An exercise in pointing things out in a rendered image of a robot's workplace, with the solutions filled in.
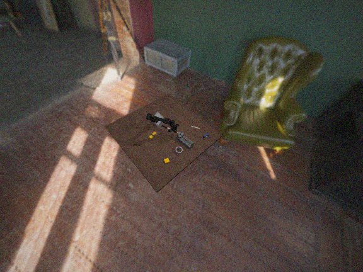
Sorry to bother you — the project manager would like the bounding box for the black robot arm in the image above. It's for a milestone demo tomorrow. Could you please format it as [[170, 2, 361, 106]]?
[[146, 113, 178, 128]]

